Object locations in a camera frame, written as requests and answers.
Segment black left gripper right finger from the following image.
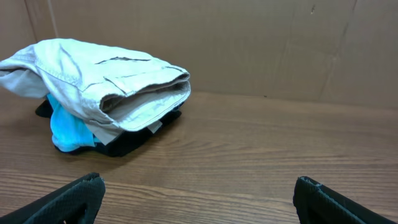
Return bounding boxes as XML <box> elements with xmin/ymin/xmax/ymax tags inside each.
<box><xmin>293</xmin><ymin>176</ymin><xmax>395</xmax><ymax>224</ymax></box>

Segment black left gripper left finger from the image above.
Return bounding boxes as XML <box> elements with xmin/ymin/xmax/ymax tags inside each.
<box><xmin>1</xmin><ymin>172</ymin><xmax>106</xmax><ymax>224</ymax></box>

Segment light blue folded garment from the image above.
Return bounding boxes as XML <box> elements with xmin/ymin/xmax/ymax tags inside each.
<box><xmin>46</xmin><ymin>94</ymin><xmax>101</xmax><ymax>153</ymax></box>

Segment black folded garment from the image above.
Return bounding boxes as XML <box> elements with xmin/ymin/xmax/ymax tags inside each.
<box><xmin>35</xmin><ymin>99</ymin><xmax>183</xmax><ymax>157</ymax></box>

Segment beige folded trousers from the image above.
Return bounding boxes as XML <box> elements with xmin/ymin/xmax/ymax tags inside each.
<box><xmin>1</xmin><ymin>39</ymin><xmax>191</xmax><ymax>144</ymax></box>

